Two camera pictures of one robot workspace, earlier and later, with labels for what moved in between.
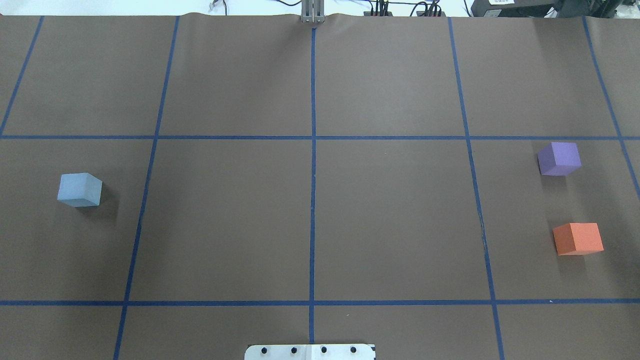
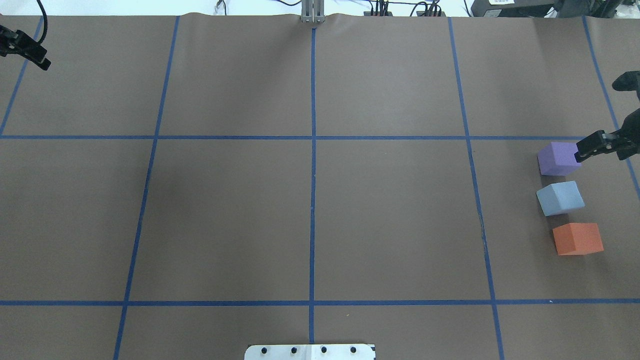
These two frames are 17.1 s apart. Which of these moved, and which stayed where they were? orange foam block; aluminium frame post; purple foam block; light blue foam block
Moved: light blue foam block
Stayed: aluminium frame post; purple foam block; orange foam block
